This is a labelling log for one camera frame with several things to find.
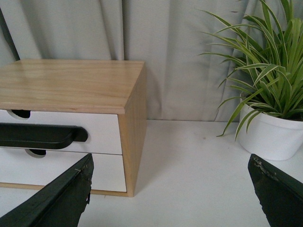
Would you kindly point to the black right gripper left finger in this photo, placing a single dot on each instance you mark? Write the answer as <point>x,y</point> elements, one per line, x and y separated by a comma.
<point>60,203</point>

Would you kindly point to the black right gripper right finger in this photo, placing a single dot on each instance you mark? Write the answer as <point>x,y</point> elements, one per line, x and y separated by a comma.
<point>279,194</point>

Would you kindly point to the black drawer handle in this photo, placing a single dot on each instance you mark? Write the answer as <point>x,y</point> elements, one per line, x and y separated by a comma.
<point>40,136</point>

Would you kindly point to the wooden drawer cabinet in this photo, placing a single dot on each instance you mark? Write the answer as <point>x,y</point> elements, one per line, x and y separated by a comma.
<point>81,86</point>

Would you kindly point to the white plant pot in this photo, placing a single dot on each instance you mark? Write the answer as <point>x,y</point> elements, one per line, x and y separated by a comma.
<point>269,137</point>

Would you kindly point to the green spider plant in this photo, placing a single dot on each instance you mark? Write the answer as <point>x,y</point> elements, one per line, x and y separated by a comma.
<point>271,54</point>

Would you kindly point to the grey curtain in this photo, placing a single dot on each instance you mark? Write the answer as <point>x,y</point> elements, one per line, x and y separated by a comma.
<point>185,77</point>

